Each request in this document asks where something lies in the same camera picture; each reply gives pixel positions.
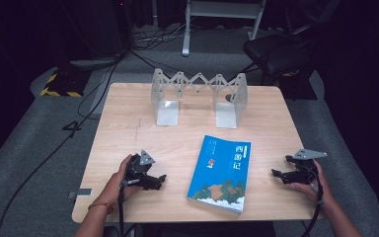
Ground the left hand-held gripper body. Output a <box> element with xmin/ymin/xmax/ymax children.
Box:
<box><xmin>123</xmin><ymin>150</ymin><xmax>156</xmax><ymax>188</ymax></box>

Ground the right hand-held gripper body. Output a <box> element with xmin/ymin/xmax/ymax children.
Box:
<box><xmin>290</xmin><ymin>148</ymin><xmax>329</xmax><ymax>185</ymax></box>

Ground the blue paperback book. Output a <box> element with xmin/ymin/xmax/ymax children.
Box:
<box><xmin>187</xmin><ymin>134</ymin><xmax>253</xmax><ymax>214</ymax></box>

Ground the grey expandable metal book rack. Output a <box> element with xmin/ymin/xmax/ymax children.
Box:
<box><xmin>150</xmin><ymin>67</ymin><xmax>249</xmax><ymax>129</ymax></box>

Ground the person's right hand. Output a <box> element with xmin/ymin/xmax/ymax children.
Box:
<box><xmin>287</xmin><ymin>160</ymin><xmax>335</xmax><ymax>205</ymax></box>

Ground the person's left hand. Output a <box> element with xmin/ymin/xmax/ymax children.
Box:
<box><xmin>100</xmin><ymin>153</ymin><xmax>143</xmax><ymax>208</ymax></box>

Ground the grey tape strip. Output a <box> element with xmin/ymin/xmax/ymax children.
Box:
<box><xmin>66</xmin><ymin>188</ymin><xmax>94</xmax><ymax>199</ymax></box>

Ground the black tape floor mark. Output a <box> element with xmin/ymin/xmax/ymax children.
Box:
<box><xmin>61</xmin><ymin>119</ymin><xmax>84</xmax><ymax>139</ymax></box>

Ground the grey floor mat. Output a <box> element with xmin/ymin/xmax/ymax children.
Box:
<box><xmin>0</xmin><ymin>48</ymin><xmax>379</xmax><ymax>237</ymax></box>

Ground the black yellow striped base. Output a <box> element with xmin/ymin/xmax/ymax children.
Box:
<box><xmin>39</xmin><ymin>67</ymin><xmax>92</xmax><ymax>99</ymax></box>

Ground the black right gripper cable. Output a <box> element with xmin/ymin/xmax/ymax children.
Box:
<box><xmin>299</xmin><ymin>163</ymin><xmax>326</xmax><ymax>237</ymax></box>

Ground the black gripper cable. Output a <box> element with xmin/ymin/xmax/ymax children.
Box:
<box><xmin>299</xmin><ymin>163</ymin><xmax>326</xmax><ymax>237</ymax></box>
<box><xmin>117</xmin><ymin>179</ymin><xmax>128</xmax><ymax>237</ymax></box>

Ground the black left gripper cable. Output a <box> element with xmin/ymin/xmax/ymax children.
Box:
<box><xmin>117</xmin><ymin>179</ymin><xmax>128</xmax><ymax>237</ymax></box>

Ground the orange wrist bracelet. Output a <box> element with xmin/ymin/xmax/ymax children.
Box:
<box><xmin>87</xmin><ymin>200</ymin><xmax>114</xmax><ymax>214</ymax></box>

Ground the long black floor cable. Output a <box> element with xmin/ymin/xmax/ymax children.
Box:
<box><xmin>0</xmin><ymin>53</ymin><xmax>124</xmax><ymax>237</ymax></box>

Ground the bundle of floor cables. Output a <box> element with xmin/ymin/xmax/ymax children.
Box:
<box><xmin>129</xmin><ymin>21</ymin><xmax>193</xmax><ymax>52</ymax></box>

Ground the white metal stand frame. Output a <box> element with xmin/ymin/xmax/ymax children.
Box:
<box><xmin>181</xmin><ymin>0</ymin><xmax>267</xmax><ymax>57</ymax></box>

